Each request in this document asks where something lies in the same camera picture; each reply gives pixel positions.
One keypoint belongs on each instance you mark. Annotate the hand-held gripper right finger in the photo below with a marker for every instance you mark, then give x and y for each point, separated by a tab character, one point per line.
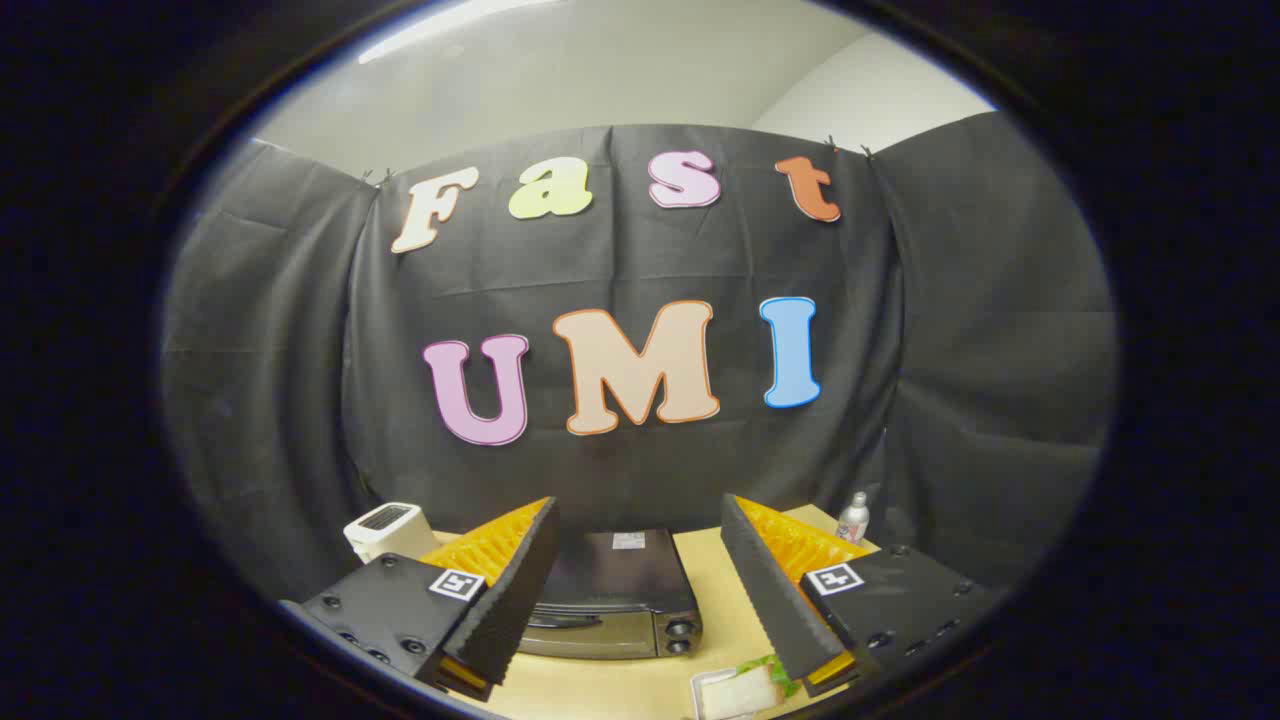
775	600

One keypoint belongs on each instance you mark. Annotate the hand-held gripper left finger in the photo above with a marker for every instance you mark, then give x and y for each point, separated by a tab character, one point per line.
505	610

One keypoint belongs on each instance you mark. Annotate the lettuce sandwich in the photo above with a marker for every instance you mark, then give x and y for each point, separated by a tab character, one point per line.
745	692

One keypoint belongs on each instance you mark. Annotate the black toaster oven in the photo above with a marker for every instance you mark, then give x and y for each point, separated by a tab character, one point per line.
620	585

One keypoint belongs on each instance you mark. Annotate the pink and white bottle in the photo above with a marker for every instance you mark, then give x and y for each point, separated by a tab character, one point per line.
853	520

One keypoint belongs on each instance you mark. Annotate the small white appliance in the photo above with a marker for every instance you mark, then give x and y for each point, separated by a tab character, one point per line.
385	530

